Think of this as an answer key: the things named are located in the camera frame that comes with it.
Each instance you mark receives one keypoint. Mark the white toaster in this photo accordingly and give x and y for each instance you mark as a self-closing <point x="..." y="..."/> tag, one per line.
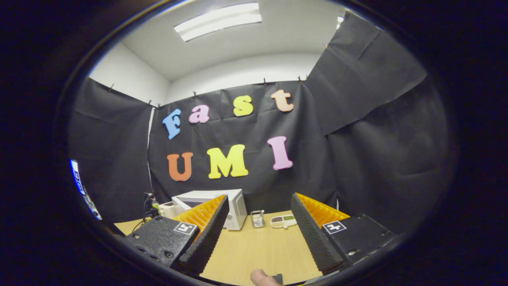
<point x="166" y="209"/>

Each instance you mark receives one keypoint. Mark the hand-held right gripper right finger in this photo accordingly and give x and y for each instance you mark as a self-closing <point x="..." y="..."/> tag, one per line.
<point x="313" y="238"/>

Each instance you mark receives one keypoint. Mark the white and blue signboard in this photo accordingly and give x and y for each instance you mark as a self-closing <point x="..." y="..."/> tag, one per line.
<point x="79" y="182"/>

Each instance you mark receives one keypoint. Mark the white microwave oven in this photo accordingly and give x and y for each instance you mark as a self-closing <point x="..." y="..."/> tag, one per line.
<point x="235" y="210"/>

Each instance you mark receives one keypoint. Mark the black backdrop cloth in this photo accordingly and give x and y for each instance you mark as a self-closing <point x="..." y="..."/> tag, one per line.
<point x="357" y="119"/>

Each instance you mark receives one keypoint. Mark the ceiling light panel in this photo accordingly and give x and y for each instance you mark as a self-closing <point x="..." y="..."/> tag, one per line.
<point x="218" y="22"/>
<point x="340" y="22"/>

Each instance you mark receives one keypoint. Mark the green label drink bottle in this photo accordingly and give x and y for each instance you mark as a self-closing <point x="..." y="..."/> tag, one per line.
<point x="155" y="205"/>

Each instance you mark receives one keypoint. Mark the divided white dish of beans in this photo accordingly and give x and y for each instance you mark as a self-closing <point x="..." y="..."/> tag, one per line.
<point x="283" y="221"/>

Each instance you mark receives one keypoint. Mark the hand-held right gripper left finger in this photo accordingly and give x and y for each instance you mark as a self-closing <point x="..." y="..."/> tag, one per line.
<point x="206" y="242"/>

